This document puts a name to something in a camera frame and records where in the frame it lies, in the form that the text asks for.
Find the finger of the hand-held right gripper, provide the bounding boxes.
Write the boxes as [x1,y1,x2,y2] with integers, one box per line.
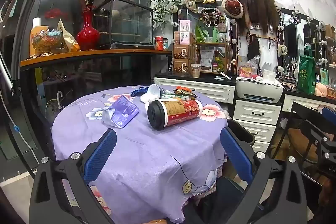
[322,106,336,123]
[306,120,336,153]

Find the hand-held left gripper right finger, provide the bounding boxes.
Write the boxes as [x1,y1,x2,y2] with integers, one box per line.
[220,127,307,224]

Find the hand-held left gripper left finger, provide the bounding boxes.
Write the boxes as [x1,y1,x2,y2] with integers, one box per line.
[29,128,117,224]

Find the white paper cup blue print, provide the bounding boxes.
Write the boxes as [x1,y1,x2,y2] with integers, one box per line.
[145,84,161,103]

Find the pink soft toy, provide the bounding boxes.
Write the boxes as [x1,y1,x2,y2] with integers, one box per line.
[315,82,328,97]

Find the green framed picture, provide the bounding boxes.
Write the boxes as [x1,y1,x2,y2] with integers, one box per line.
[320,68,330,88]

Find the white narrow desk drawer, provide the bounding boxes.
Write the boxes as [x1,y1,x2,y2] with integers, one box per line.
[282,94,336,113]

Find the purple floral tablecloth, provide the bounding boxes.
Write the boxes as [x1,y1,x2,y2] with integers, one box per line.
[51,85,229,224]

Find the white three-drawer cabinet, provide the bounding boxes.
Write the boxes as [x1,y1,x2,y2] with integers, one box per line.
[233,99,282,153]

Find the green tote bag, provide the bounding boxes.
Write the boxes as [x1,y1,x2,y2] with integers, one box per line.
[297,46,317,95]

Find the purple foil snack packet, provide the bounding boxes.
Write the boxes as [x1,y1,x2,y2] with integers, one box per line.
[101,95,139,129]

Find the white printer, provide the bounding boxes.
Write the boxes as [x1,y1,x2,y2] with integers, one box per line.
[236,76,284,104]

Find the red canister with black lid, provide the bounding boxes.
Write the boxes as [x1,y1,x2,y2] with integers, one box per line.
[147,99,203,130]

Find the blue crumpled wrapper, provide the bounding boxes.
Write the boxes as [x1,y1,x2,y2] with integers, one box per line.
[130,87,150,98]

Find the orange yellow wrapper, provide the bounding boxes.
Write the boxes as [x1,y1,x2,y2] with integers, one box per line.
[175,86,198,101]

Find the vanity mirror with bulbs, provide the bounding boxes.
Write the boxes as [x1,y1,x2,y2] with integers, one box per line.
[278,7,336,69]

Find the plastic bag with red packs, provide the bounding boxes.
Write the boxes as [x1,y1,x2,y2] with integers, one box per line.
[238,55,261,79]

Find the wooden counter shelf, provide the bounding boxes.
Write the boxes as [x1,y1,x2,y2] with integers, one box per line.
[20,49,172,68]

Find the wooden desktop rack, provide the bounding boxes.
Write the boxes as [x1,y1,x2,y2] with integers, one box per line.
[192,32,231,73]

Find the yellow paper bag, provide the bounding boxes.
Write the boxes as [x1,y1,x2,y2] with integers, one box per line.
[57,19,80,52]

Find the red ceramic vase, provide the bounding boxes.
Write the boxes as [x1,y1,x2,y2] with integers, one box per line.
[76,9,101,51]

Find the cut glass bowl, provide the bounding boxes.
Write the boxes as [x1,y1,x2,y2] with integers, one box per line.
[32,28,64,52]

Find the hanging brown hair extensions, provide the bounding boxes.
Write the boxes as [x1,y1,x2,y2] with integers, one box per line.
[235,0,277,30]

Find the ornate black white headdress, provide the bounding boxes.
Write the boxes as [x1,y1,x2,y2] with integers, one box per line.
[199,7,226,28]

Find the red round fur-trimmed hat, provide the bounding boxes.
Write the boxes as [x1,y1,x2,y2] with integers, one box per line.
[221,0,244,18]

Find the green leafy branches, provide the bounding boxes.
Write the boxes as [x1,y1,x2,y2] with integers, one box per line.
[151,0,193,28]

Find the white cable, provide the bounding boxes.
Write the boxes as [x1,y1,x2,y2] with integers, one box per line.
[0,90,40,165]

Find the glass terrarium black frame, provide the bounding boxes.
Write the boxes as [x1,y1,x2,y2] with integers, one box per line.
[92,0,154,46]

